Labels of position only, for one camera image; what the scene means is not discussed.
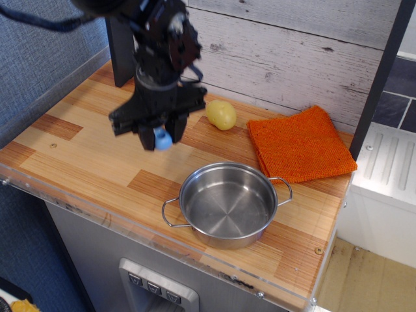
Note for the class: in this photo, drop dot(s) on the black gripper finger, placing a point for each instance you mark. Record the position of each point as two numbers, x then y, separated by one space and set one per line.
147 137
176 125

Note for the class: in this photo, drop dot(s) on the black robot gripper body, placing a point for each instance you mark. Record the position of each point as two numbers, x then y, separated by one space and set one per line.
152 104

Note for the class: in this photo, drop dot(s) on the blue grey toy spoon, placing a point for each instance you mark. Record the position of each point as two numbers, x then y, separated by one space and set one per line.
163 140

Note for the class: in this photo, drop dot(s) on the stainless steel pot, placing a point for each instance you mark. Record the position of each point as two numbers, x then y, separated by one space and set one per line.
229 205

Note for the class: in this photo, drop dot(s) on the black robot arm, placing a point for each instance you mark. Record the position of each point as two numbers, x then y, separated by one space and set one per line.
167 45

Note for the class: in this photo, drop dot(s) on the yellow toy potato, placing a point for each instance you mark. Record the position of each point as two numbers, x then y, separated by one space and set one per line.
221 114

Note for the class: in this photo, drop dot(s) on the orange folded cloth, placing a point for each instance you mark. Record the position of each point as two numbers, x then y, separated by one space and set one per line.
302 147

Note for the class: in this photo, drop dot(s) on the grey toy fridge cabinet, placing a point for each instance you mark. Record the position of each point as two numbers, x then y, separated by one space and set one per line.
97 253

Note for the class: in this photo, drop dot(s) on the yellow object bottom left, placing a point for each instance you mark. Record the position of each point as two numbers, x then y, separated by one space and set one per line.
23 306

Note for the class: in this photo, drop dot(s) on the white ribbed radiator unit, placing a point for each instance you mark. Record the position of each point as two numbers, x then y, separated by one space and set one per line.
379 209

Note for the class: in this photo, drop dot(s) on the dark grey left post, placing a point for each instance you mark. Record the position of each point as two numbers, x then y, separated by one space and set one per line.
121 46

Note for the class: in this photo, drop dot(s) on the dark grey post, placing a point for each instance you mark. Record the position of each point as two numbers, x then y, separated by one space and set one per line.
389 55
121 46

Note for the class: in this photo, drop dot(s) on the dark grey right post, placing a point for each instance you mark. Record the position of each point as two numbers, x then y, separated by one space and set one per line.
389 55

